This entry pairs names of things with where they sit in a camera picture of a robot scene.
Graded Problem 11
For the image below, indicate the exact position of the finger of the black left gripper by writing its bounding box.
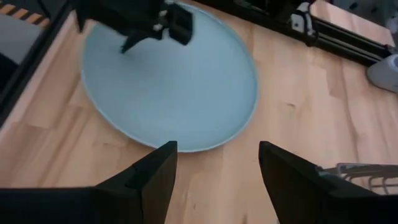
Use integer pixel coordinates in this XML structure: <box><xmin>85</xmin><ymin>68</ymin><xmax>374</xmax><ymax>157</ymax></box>
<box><xmin>167</xmin><ymin>2</ymin><xmax>193</xmax><ymax>46</ymax></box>
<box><xmin>120</xmin><ymin>29</ymin><xmax>149</xmax><ymax>54</ymax></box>

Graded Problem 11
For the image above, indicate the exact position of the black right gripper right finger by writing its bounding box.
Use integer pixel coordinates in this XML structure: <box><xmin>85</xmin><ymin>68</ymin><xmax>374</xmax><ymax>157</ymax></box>
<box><xmin>259</xmin><ymin>141</ymin><xmax>398</xmax><ymax>224</ymax></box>

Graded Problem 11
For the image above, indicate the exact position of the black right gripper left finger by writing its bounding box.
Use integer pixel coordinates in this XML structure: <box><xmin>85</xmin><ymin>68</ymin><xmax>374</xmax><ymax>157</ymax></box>
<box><xmin>0</xmin><ymin>141</ymin><xmax>178</xmax><ymax>224</ymax></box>

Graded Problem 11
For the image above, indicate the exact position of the large light grey-blue plate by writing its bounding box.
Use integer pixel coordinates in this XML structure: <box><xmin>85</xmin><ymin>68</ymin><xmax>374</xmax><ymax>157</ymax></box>
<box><xmin>80</xmin><ymin>1</ymin><xmax>259</xmax><ymax>153</ymax></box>

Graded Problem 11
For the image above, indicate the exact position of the yellow black hazard tape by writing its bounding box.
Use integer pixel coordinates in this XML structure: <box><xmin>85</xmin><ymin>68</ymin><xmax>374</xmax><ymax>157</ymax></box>
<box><xmin>0</xmin><ymin>2</ymin><xmax>51</xmax><ymax>29</ymax></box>

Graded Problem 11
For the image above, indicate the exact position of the white plastic bin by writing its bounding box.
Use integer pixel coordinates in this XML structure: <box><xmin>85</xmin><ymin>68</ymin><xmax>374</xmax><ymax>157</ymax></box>
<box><xmin>366</xmin><ymin>54</ymin><xmax>398</xmax><ymax>93</ymax></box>

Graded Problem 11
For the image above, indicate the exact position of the grey wire dish rack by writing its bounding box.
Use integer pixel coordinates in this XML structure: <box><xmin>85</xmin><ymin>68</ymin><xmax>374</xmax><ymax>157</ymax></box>
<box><xmin>323</xmin><ymin>162</ymin><xmax>398</xmax><ymax>194</ymax></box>

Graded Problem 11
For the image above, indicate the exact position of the black table edge frame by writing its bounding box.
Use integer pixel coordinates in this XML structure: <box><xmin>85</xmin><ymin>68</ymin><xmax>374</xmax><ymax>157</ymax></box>
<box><xmin>0</xmin><ymin>0</ymin><xmax>397</xmax><ymax>127</ymax></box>

